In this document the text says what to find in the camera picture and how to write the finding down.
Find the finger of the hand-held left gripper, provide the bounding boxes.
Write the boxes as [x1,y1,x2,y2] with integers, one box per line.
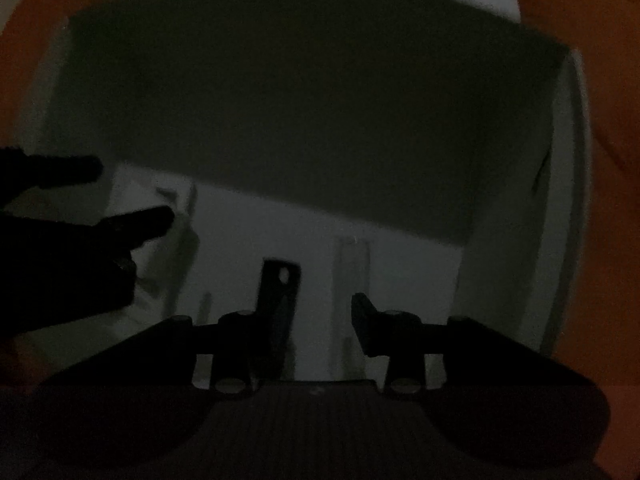
[0,146,105,192]
[97,206,176,254]

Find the orange tablecloth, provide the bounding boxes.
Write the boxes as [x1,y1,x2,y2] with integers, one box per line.
[0,0,640,476]

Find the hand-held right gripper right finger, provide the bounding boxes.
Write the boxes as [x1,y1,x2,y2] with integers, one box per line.
[351,292,566,397]

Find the black object with hole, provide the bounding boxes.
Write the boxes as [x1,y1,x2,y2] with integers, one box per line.
[256,257,302,382]

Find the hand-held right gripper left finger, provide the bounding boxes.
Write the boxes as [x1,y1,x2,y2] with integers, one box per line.
[70,310,271,396]

